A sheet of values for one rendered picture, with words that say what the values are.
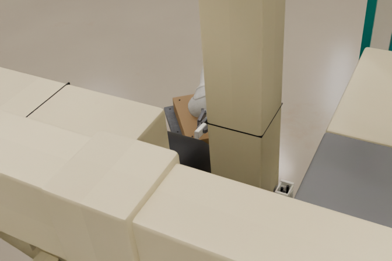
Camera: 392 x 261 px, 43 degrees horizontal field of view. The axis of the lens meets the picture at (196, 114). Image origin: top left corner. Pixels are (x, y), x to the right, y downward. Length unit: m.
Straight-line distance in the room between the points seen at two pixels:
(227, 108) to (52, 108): 0.35
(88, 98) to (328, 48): 3.88
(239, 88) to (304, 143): 2.63
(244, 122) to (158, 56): 3.67
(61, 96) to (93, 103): 0.08
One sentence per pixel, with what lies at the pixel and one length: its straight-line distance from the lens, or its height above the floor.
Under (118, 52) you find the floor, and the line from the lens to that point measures 4.85.
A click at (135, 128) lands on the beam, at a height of 1.78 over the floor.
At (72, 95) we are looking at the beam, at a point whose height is 1.78.
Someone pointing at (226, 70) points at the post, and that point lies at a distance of 0.98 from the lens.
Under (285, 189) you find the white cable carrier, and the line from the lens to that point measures 1.29.
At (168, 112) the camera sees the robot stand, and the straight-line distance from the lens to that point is 2.82.
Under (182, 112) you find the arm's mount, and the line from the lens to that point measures 2.67.
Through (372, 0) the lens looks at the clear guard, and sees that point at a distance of 1.08.
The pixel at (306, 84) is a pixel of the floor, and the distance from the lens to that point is 4.20.
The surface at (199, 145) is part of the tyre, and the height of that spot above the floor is 1.40.
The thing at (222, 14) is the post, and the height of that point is 1.92.
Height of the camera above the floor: 2.32
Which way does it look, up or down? 37 degrees down
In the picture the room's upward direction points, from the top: 5 degrees counter-clockwise
